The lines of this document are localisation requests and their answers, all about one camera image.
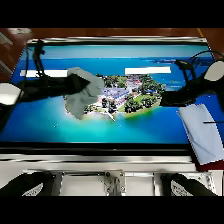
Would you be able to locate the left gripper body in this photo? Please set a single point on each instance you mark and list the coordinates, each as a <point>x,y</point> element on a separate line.
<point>76,84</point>

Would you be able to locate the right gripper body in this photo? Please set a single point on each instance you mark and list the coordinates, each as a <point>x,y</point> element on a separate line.
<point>171,99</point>

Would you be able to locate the grey-green garment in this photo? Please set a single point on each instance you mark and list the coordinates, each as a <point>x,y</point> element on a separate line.
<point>91,87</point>

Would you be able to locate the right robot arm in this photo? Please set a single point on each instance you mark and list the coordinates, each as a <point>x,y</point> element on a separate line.
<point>203,87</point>

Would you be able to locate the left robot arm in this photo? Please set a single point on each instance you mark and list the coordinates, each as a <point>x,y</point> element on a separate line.
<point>36,88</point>

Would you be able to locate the light blue garment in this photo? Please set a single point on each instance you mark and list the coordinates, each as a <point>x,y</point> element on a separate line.
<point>203,133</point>

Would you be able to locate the silver frame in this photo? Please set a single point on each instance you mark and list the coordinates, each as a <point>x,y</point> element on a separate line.
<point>100,164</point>

